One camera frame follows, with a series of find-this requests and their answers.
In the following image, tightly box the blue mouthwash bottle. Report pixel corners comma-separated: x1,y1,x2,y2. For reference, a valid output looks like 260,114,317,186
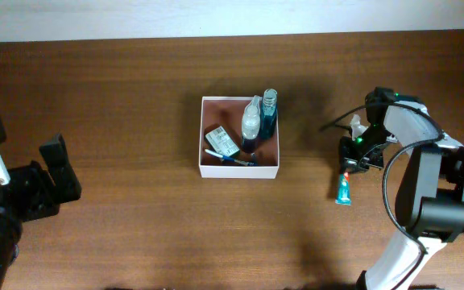
259,89,277,140

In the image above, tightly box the green white soap box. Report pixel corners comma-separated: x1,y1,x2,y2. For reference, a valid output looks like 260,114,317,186
205,126,240,158

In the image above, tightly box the blue disposable razor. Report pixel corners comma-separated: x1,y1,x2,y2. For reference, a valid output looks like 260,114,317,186
250,153,258,166

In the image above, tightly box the blue white toothbrush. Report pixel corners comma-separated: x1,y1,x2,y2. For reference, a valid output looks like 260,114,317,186
204,149,257,167

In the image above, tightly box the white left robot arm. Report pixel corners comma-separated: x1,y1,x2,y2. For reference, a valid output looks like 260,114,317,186
0,134,81,288

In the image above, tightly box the green red toothpaste tube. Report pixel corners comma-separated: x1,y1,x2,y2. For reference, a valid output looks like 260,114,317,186
335,172,351,205

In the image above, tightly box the clear purple soap pump bottle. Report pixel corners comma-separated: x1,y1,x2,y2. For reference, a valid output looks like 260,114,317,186
241,95,261,153

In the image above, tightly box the white cardboard box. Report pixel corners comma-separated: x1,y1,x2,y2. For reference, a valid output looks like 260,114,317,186
198,96,280,179

